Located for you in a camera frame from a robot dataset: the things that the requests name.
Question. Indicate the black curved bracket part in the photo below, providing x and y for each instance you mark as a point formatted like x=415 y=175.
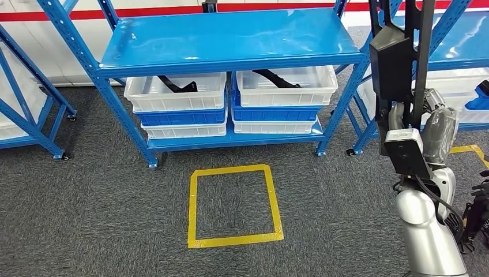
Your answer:
x=185 y=88
x=281 y=82

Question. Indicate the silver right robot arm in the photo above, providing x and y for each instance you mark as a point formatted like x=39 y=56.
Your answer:
x=424 y=237

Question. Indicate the white car body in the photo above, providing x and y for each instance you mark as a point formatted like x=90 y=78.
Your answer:
x=38 y=38

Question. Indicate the black plastic panel part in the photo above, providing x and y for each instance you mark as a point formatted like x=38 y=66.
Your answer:
x=393 y=65

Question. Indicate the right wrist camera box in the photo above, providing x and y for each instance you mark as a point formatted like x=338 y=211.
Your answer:
x=407 y=156

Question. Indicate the black barrier post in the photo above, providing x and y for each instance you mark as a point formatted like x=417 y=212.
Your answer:
x=209 y=5

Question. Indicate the yellow floor tape square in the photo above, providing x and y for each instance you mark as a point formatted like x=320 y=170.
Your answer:
x=235 y=240

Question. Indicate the blue steel shelf rack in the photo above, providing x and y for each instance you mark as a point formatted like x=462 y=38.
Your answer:
x=466 y=42
x=229 y=38
x=38 y=71

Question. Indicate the blue plastic part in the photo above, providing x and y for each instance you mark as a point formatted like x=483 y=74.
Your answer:
x=477 y=101

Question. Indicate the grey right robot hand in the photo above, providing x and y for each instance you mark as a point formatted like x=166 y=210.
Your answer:
x=439 y=130

